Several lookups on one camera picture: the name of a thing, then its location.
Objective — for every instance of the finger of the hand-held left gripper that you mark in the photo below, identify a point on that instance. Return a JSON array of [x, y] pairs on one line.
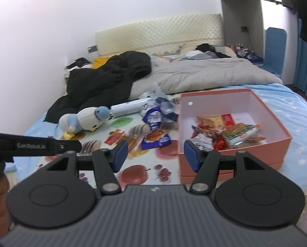
[[71, 146]]

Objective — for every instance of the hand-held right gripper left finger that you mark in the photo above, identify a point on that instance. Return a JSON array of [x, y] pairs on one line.
[[121, 154]]

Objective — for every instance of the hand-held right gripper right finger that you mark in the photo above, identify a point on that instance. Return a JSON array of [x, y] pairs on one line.
[[192, 157]]

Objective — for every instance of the white shrimp-picture snack packet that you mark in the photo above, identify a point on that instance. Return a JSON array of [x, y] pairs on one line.
[[202, 141]]

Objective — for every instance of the small brown snack packet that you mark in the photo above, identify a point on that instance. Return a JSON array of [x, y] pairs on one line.
[[196, 131]]

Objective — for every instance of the red sausage packet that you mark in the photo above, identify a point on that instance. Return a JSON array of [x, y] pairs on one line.
[[221, 144]]

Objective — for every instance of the clear orange-stick snack packet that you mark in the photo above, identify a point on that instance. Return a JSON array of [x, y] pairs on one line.
[[210, 122]]

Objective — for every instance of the red yellow snack packet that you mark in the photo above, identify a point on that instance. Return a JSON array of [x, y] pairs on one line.
[[228, 119]]

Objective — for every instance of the green white snack packet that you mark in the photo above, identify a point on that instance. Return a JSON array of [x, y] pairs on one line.
[[242, 133]]

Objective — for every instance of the orange cardboard box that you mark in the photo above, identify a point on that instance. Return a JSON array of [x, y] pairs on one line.
[[246, 103]]

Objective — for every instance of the person's left hand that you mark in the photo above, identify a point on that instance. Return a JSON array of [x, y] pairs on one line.
[[0, 205]]

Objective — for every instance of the fruit-print mat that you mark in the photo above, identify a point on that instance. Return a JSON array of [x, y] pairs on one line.
[[104, 159]]

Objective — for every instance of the red white-label snack packet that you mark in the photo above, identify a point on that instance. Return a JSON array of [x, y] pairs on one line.
[[114, 137]]

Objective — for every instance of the penguin plush toy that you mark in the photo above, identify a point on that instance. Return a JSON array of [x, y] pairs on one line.
[[86, 119]]

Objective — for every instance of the blue snack packet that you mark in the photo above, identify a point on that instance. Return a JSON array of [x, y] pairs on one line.
[[156, 140]]

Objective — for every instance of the white cylindrical bottle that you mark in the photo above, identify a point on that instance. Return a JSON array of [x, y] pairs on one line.
[[127, 108]]

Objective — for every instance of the blue white plastic bag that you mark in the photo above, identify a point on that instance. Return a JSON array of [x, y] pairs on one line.
[[153, 119]]

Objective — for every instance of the crumpled clear navy wrappers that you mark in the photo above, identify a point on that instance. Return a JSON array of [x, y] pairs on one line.
[[168, 109]]

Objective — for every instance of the clear plastic packet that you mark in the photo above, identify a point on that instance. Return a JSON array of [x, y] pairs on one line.
[[153, 92]]

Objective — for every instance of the black jacket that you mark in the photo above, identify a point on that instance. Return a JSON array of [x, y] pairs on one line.
[[99, 82]]

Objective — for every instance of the pile of folded clothes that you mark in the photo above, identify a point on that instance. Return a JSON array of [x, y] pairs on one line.
[[77, 64]]

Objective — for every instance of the grey quilt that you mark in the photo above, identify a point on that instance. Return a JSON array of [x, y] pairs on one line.
[[207, 74]]

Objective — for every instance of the yellow cloth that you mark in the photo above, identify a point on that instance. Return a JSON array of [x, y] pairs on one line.
[[100, 63]]

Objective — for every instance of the grey blue clothes pile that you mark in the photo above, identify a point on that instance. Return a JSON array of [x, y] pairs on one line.
[[210, 55]]

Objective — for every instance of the floral pillow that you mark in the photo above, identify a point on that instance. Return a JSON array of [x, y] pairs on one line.
[[184, 50]]

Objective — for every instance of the small black garment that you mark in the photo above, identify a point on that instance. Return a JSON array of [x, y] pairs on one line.
[[206, 48]]

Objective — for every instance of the row of small bottles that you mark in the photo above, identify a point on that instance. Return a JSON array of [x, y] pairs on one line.
[[237, 48]]

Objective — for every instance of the cream padded headboard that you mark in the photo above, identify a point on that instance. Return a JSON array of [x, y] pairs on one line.
[[156, 30]]

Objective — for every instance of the blue chair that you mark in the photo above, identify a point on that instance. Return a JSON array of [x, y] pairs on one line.
[[274, 51]]

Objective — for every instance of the blue curtain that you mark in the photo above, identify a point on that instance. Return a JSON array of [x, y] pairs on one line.
[[306, 69]]

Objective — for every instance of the black wall outlet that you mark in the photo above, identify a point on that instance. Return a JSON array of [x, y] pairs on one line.
[[244, 29]]

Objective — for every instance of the grey wall cabinet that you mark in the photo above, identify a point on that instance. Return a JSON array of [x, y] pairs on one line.
[[243, 5]]

